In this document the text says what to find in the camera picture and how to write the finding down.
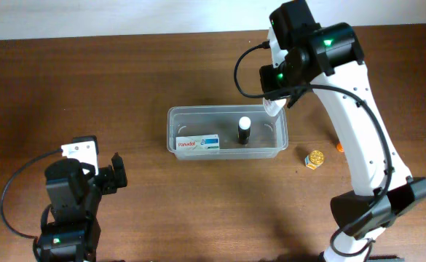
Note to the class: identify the dark bottle white cap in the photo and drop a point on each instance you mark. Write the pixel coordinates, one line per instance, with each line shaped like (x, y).
(244, 130)

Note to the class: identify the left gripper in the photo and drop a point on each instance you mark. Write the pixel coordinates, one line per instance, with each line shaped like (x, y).
(107, 175)

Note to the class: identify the clear plastic container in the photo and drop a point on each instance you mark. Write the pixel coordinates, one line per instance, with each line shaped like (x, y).
(268, 137)

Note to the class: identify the orange tube white cap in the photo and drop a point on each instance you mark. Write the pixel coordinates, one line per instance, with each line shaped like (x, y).
(339, 147)

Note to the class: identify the white spray bottle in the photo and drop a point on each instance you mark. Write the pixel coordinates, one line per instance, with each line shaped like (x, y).
(273, 107)

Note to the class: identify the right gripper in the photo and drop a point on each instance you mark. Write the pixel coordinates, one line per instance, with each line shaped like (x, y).
(268, 76)

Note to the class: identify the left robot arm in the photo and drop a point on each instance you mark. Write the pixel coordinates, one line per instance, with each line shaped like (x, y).
(69, 228)

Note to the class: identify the small jar gold lid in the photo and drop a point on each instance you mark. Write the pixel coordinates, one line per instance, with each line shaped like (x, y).
(314, 159)

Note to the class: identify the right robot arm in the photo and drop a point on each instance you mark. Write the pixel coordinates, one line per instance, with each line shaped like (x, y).
(329, 62)

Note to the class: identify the Panadol medicine box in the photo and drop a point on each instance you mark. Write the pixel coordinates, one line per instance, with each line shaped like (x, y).
(197, 143)

